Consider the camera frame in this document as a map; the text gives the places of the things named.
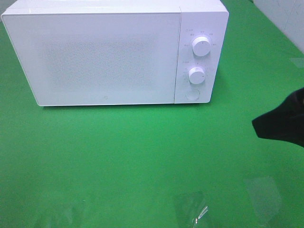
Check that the round white door button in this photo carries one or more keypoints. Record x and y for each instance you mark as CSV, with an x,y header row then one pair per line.
x,y
193,94

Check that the white microwave knob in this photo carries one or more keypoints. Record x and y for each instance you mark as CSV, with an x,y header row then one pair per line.
x,y
201,45
196,75

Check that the white microwave door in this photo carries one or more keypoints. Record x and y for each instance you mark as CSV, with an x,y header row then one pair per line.
x,y
97,59

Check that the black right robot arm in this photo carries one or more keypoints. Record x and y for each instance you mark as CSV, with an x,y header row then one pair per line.
x,y
285,122

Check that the white microwave oven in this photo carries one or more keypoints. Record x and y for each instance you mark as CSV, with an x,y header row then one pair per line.
x,y
198,17

